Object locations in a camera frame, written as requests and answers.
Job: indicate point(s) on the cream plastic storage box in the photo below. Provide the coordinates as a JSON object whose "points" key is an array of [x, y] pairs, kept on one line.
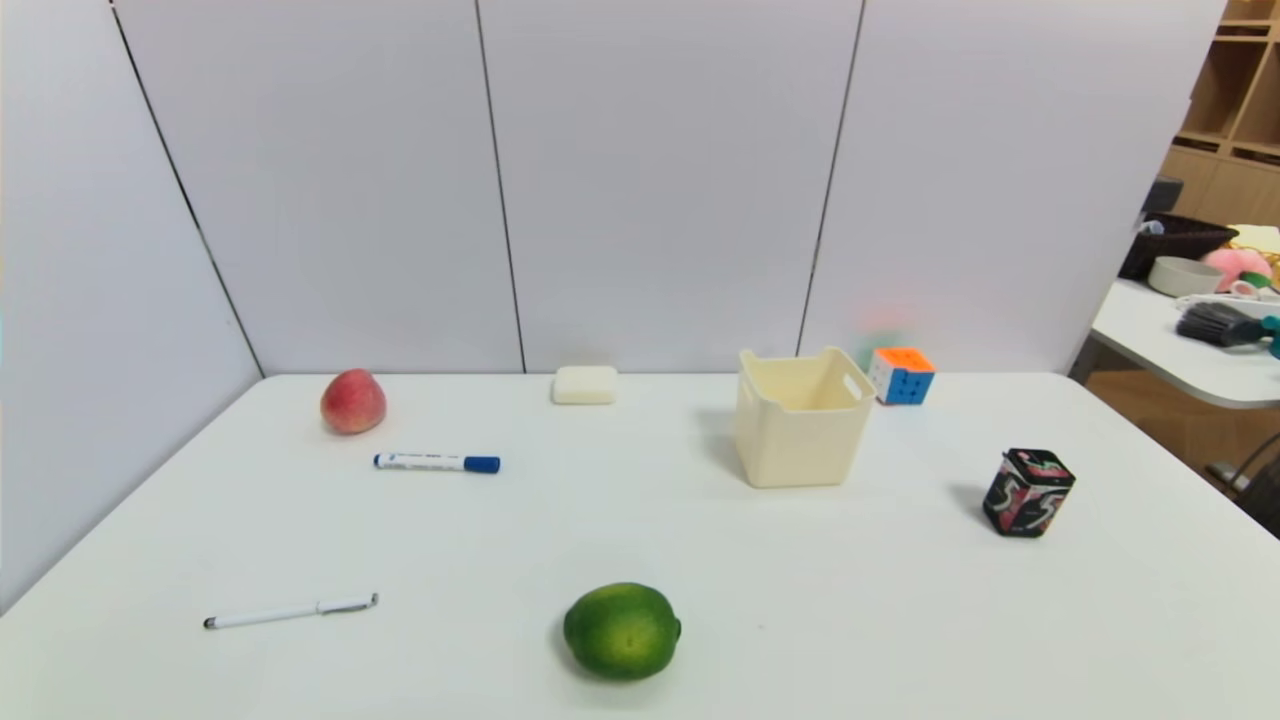
{"points": [[800, 430]]}

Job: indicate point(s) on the white stylus pen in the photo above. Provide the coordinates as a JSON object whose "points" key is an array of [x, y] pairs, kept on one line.
{"points": [[290, 611]]}

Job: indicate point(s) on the black wicker basket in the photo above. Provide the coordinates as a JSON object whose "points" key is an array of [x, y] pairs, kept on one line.
{"points": [[1175, 241]]}

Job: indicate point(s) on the green lime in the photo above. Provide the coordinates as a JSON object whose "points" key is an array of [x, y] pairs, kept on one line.
{"points": [[622, 631]]}

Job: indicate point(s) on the white soap bar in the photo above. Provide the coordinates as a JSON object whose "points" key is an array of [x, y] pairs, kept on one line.
{"points": [[584, 385]]}

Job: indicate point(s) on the pink plush toy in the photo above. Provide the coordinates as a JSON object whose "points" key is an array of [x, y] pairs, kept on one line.
{"points": [[1238, 265]]}

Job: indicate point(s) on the colourful puzzle cube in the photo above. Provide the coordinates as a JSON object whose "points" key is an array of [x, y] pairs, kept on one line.
{"points": [[902, 376]]}

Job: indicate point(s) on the white side table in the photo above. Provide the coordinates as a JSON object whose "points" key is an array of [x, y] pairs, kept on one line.
{"points": [[1180, 345]]}

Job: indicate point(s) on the black patterned tin box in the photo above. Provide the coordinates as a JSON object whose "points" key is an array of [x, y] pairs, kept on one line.
{"points": [[1027, 492]]}

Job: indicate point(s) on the blue capped white marker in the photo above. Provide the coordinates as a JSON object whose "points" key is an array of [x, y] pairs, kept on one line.
{"points": [[436, 462]]}

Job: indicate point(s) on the black brush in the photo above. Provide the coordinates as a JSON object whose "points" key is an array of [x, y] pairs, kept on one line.
{"points": [[1215, 324]]}

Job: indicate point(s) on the grey round bowl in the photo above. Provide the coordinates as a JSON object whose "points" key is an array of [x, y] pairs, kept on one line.
{"points": [[1185, 276]]}

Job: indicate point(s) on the red peach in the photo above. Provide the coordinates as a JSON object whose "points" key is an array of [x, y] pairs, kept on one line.
{"points": [[352, 401]]}

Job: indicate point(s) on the wooden shelf unit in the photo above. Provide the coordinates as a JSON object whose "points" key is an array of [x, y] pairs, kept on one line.
{"points": [[1228, 120]]}

